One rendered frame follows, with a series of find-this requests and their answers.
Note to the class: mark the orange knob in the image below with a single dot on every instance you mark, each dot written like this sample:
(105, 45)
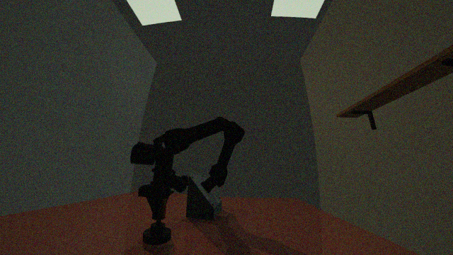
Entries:
(162, 214)

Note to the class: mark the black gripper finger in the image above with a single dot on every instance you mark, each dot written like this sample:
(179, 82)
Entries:
(168, 194)
(155, 204)

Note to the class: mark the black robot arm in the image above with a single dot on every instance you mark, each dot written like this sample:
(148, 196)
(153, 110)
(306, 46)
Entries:
(177, 140)

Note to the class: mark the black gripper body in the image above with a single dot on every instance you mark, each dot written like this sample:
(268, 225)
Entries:
(157, 189)

